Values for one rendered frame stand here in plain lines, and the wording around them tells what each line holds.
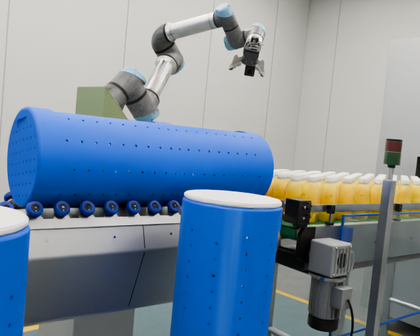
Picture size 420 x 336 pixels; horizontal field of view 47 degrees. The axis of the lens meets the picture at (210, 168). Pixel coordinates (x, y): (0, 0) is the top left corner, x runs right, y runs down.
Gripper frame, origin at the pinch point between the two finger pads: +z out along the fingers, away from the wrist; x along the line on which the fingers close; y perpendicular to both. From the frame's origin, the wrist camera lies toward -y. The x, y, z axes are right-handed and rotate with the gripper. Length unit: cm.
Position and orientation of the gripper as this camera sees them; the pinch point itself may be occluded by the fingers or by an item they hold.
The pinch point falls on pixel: (245, 75)
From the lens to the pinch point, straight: 209.4
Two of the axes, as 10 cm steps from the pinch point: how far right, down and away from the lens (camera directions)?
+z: -2.1, 7.0, -6.9
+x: 9.7, 2.2, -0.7
